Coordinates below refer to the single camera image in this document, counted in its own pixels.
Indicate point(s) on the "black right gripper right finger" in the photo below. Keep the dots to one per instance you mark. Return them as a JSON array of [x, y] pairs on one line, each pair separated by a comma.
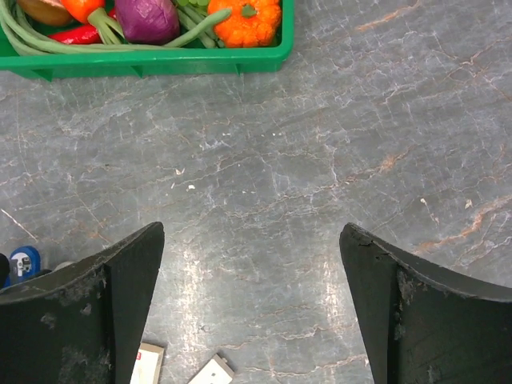
[[421, 322]]

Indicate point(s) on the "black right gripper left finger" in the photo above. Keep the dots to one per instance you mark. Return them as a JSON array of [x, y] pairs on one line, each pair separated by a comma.
[[84, 322]]

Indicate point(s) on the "blue stapler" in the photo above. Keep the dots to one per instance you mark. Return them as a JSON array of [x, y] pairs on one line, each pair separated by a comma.
[[22, 264]]

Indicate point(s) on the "staple box with red label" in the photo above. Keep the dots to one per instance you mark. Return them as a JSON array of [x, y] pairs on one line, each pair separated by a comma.
[[148, 364]]

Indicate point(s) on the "white staple box tray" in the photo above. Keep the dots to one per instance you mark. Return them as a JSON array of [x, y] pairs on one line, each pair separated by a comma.
[[215, 371]]

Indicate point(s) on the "green plastic tray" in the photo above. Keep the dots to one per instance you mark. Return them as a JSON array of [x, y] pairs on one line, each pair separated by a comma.
[[21, 58]]

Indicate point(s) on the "red toy chili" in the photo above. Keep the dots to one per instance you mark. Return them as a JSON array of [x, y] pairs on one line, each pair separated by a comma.
[[85, 34]]

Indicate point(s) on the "orange toy carrot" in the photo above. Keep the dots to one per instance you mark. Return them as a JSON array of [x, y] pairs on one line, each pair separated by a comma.
[[90, 14]]

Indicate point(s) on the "green toy long beans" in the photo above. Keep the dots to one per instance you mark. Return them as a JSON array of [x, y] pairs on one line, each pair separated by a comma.
[[26, 41]]

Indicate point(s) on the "purple toy onion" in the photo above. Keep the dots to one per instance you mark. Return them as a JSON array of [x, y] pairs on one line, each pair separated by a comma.
[[152, 22]]

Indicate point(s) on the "brown toy mushroom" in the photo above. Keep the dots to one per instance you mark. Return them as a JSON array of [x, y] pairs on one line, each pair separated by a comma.
[[48, 12]]

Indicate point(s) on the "orange toy pumpkin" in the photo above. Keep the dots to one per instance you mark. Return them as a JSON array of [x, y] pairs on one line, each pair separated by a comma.
[[250, 24]]

